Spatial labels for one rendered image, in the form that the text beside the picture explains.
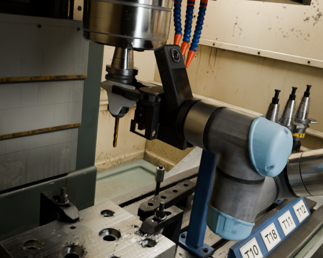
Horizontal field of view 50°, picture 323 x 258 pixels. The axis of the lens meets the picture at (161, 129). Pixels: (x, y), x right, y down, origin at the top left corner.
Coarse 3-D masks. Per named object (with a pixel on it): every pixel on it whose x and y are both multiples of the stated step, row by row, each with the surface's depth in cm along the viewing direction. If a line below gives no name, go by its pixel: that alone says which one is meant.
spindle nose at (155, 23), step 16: (96, 0) 57; (112, 0) 56; (128, 0) 56; (144, 0) 56; (160, 0) 58; (96, 16) 58; (112, 16) 57; (128, 16) 57; (144, 16) 57; (160, 16) 59; (96, 32) 59; (112, 32) 57; (128, 32) 57; (144, 32) 58; (160, 32) 60; (128, 48) 59; (144, 48) 59
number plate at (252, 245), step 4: (252, 240) 89; (248, 244) 87; (252, 244) 88; (256, 244) 89; (240, 248) 85; (244, 248) 85; (248, 248) 86; (252, 248) 88; (256, 248) 89; (240, 252) 84; (244, 252) 85; (248, 252) 86; (252, 252) 87; (256, 252) 88; (260, 252) 89; (244, 256) 84; (248, 256) 85; (252, 256) 86; (256, 256) 87; (260, 256) 88
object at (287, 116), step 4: (288, 100) 96; (292, 100) 95; (288, 104) 96; (292, 104) 96; (284, 108) 97; (288, 108) 96; (292, 108) 96; (284, 112) 97; (288, 112) 96; (292, 112) 96; (280, 116) 98; (284, 116) 97; (288, 116) 96; (292, 116) 96; (280, 120) 97; (284, 120) 97; (288, 120) 96; (292, 120) 97; (288, 124) 96; (292, 124) 97
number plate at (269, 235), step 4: (272, 224) 97; (268, 228) 95; (272, 228) 97; (260, 232) 92; (264, 232) 93; (268, 232) 95; (272, 232) 96; (276, 232) 97; (264, 236) 93; (268, 236) 94; (272, 236) 95; (276, 236) 96; (264, 240) 92; (268, 240) 93; (272, 240) 94; (276, 240) 96; (280, 240) 97; (268, 244) 93; (272, 244) 94; (268, 248) 92
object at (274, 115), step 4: (272, 104) 88; (276, 104) 87; (268, 108) 88; (272, 108) 88; (276, 108) 88; (268, 112) 88; (272, 112) 88; (276, 112) 88; (264, 116) 90; (268, 116) 88; (272, 116) 88; (276, 116) 88; (272, 120) 88; (276, 120) 88
